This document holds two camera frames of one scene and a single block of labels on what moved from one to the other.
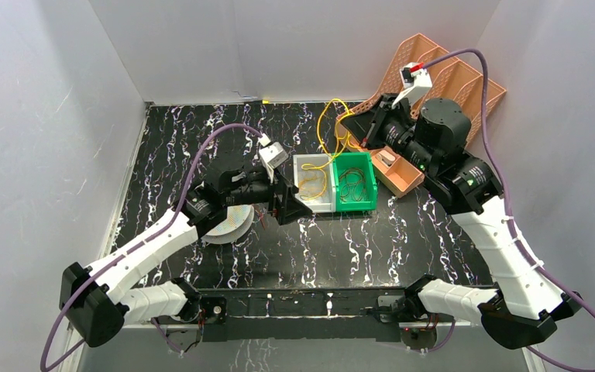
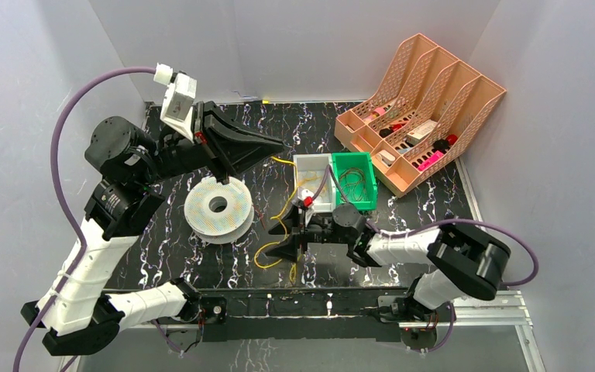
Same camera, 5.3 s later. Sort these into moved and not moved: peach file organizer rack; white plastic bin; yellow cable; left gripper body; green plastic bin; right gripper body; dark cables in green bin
Moved: yellow cable; left gripper body; right gripper body
Not moved: white plastic bin; peach file organizer rack; green plastic bin; dark cables in green bin
